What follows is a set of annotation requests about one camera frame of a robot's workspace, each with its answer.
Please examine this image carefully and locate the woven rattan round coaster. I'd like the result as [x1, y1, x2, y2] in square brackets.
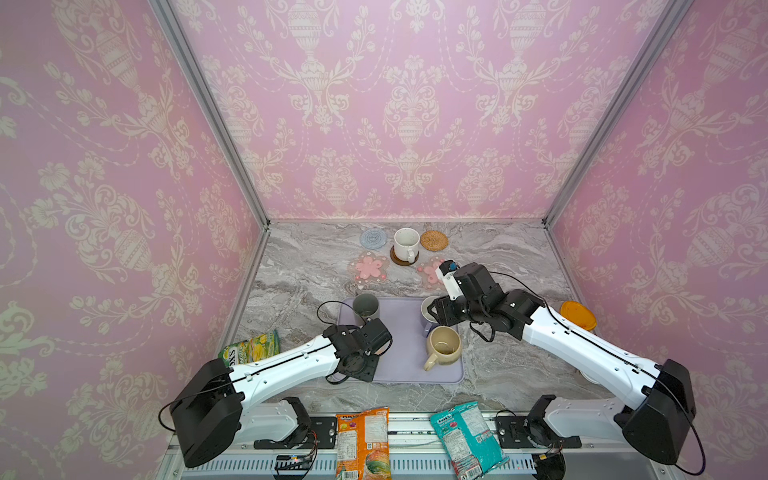
[420, 230, 450, 252]

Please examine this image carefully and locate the blue woven round coaster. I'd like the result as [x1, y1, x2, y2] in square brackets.
[360, 228, 388, 250]

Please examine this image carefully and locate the lavender mug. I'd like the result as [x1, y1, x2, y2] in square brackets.
[420, 296, 439, 337]

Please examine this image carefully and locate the teal snack bag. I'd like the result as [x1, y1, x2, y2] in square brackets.
[430, 402, 509, 480]

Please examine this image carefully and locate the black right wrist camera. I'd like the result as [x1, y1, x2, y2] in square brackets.
[436, 260, 506, 307]

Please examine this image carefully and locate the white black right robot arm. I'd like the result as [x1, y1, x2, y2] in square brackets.
[427, 289, 696, 465]

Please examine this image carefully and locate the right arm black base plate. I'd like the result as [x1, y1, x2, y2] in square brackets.
[494, 415, 582, 450]

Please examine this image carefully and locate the beige yellow mug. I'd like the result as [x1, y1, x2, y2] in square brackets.
[423, 326, 463, 371]

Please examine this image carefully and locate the aluminium front rail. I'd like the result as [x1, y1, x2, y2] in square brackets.
[164, 411, 673, 455]

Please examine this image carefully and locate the grey mug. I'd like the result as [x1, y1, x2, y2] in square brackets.
[352, 292, 380, 325]

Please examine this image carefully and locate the aluminium frame post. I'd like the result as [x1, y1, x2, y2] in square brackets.
[149, 0, 270, 231]
[542, 0, 693, 233]

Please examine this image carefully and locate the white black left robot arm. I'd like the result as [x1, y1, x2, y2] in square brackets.
[165, 319, 392, 469]

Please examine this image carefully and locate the white mug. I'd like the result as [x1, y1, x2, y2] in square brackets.
[394, 228, 420, 264]

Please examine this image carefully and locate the green snack packet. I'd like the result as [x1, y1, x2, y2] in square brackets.
[218, 330, 281, 367]

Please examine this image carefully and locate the orange snack bag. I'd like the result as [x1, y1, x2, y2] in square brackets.
[335, 408, 392, 480]

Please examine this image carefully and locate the aluminium frame post left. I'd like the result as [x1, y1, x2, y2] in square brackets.
[149, 0, 270, 231]

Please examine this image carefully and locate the lavender silicone tray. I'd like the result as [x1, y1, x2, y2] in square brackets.
[373, 297, 464, 384]

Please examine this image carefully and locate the aluminium frame post right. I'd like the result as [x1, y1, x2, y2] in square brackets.
[542, 0, 693, 233]

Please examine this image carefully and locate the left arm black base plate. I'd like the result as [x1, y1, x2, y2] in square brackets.
[253, 416, 337, 450]

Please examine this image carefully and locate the pink flower silicone coaster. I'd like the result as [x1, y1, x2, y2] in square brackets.
[416, 256, 444, 291]

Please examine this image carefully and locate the brown wooden round coaster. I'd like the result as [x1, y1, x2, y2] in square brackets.
[389, 246, 420, 266]

